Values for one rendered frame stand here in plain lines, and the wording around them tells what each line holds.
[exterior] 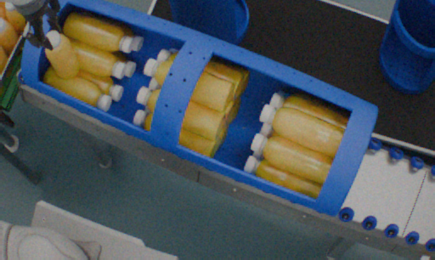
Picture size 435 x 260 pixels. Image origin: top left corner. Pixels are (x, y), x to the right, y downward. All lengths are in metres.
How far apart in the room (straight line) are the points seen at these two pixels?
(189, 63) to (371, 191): 0.60
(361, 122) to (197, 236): 1.31
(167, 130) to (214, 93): 0.13
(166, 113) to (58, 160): 1.36
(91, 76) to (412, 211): 0.94
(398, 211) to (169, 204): 1.19
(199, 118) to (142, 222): 1.19
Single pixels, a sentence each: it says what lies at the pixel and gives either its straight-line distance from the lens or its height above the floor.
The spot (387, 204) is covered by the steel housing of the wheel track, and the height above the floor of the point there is 0.93.
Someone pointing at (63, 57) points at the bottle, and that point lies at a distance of 1.68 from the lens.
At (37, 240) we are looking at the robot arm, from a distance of 1.46.
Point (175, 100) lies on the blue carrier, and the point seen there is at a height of 1.22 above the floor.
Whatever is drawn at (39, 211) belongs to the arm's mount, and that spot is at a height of 1.07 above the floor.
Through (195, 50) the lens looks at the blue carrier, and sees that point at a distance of 1.63.
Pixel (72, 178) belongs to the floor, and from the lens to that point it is 2.88.
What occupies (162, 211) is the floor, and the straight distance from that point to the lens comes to 2.79.
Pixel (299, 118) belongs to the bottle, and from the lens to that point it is 1.61.
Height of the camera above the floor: 2.72
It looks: 72 degrees down
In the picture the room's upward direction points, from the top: 9 degrees counter-clockwise
